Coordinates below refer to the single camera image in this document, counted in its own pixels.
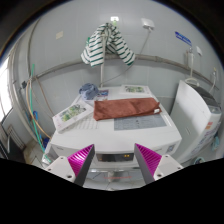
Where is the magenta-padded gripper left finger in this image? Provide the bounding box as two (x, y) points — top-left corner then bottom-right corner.
(44, 143), (97, 188)

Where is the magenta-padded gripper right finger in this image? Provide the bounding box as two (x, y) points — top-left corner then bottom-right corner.
(133, 143), (184, 185)

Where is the brown towel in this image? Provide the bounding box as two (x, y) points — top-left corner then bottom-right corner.
(92, 97), (163, 122)

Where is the white washing machine under towel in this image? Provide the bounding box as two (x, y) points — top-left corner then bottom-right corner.
(43, 85), (183, 170)

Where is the grey printed sheet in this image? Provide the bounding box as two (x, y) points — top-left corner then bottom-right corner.
(113, 114), (168, 131)

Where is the large booklet with green picture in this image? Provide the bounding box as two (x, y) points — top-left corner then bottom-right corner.
(52, 100), (95, 134)

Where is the white top-loading washing machine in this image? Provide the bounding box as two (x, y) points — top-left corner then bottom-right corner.
(169, 79), (223, 164)

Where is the dark ribbed radiator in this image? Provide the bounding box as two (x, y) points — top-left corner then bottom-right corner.
(0, 124), (26, 161)

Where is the crumpled blue-grey cloth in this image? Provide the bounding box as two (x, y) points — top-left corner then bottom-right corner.
(78, 82), (100, 101)

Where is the small sheet with green picture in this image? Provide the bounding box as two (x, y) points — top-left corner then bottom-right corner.
(119, 84), (152, 96)

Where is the blue and red leaflet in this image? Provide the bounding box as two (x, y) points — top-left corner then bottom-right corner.
(96, 89), (110, 102)

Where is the white vertical pipe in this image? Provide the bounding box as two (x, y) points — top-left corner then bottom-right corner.
(99, 24), (110, 90)

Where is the green-white striped garment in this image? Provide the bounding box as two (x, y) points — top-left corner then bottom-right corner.
(80, 22), (137, 68)

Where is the green hose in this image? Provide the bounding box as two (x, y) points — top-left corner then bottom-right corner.
(24, 63), (46, 152)

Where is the grey horizontal wall pipe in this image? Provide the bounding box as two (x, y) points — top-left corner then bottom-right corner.
(33, 53), (219, 91)

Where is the grey socket cable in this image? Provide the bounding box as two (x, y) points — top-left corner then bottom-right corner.
(101, 29), (151, 86)

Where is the blue wall sign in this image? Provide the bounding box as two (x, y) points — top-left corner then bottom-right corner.
(174, 30), (193, 47)

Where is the white wall socket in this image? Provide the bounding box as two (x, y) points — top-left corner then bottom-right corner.
(140, 17), (156, 32)

